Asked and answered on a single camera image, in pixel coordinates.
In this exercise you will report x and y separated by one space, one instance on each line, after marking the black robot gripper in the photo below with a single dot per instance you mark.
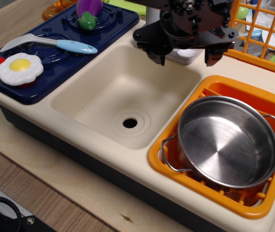
188 24

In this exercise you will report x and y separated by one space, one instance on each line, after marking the grey toy faucet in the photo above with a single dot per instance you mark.
185 54

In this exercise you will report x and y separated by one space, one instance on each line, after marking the orange dish drainer basket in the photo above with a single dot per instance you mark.
251 203

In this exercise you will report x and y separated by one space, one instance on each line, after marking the cream toy sink unit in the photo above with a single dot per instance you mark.
105 120

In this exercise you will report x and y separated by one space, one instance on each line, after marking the purple toy eggplant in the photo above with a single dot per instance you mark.
87 12

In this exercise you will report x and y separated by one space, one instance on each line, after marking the orange transparent plastic lid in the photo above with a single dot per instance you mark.
56 8

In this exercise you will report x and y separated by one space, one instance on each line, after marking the navy blue toy stove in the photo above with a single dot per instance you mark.
59 65

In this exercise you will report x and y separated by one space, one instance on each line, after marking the white toy fried egg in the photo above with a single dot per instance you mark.
20 69

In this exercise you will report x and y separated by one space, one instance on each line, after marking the orange wire dish rack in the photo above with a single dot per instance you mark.
255 21

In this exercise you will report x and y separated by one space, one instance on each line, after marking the steel pan with handles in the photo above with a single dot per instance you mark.
227 141

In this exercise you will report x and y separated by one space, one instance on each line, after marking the blue handled grey spoon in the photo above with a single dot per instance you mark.
67 45

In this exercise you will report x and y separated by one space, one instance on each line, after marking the black metal base plate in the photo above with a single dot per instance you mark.
25 224

